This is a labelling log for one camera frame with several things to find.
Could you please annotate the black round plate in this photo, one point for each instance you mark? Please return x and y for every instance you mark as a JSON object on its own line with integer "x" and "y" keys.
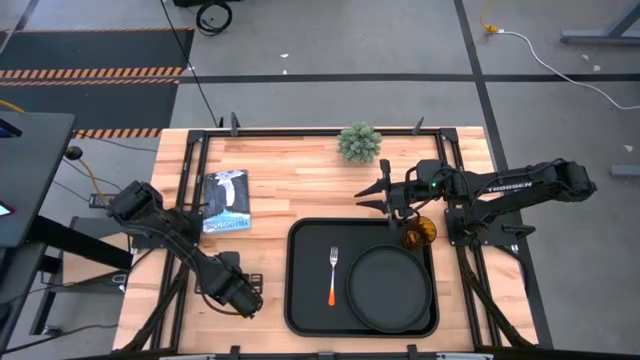
{"x": 390, "y": 290}

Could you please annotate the small black round object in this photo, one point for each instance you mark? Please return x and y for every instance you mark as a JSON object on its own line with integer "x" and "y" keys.
{"x": 73, "y": 153}

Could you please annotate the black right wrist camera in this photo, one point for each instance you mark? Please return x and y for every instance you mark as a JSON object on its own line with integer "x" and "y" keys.
{"x": 430, "y": 170}

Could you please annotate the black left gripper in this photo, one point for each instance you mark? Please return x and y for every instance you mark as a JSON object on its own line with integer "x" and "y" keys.
{"x": 235, "y": 292}

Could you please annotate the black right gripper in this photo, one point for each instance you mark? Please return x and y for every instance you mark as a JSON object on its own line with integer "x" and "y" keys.
{"x": 402, "y": 195}

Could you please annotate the black rectangular tray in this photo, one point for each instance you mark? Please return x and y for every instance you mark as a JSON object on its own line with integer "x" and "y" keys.
{"x": 310, "y": 300}

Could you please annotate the book with penguin cover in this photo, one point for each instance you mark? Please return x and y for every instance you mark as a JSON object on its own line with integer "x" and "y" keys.
{"x": 225, "y": 210}

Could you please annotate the small grey block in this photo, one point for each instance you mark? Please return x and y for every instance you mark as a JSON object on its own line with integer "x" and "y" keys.
{"x": 625, "y": 171}

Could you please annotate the black aluminium table frame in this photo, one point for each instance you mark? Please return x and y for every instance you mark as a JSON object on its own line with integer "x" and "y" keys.
{"x": 196, "y": 136}

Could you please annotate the amber glass cup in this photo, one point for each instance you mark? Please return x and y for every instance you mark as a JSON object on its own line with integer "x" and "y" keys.
{"x": 422, "y": 235}

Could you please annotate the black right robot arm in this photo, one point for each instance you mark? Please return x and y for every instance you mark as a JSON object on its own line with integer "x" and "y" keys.
{"x": 515, "y": 185}

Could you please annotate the black desk leg frame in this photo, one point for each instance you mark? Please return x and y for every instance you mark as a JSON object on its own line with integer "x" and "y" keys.
{"x": 85, "y": 245}

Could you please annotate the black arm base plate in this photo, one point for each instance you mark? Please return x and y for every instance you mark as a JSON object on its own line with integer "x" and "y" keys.
{"x": 492, "y": 235}

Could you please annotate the black mat with hazard stripes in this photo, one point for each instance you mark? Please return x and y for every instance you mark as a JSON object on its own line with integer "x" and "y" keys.
{"x": 90, "y": 105}

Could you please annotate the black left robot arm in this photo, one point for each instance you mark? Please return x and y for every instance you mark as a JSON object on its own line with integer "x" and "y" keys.
{"x": 170, "y": 235}

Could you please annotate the black desk top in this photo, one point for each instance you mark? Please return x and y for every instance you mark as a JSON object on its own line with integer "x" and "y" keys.
{"x": 35, "y": 175}

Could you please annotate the small green potted plant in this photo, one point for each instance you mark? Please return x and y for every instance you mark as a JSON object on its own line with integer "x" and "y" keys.
{"x": 359, "y": 143}

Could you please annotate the grey metal stand foot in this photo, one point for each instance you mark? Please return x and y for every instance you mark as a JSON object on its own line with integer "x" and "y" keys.
{"x": 600, "y": 36}

